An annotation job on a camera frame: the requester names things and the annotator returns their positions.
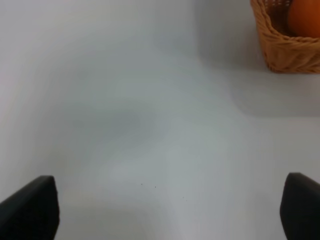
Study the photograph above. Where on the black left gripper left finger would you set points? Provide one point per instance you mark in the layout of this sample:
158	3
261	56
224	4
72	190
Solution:
31	213

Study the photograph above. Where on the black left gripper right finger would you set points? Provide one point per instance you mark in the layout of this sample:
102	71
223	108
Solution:
300	207

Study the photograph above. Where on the orange with stem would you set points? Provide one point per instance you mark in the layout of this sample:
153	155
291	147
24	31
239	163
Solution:
304	18

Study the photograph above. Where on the woven wicker basket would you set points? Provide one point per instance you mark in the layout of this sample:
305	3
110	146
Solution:
283	51

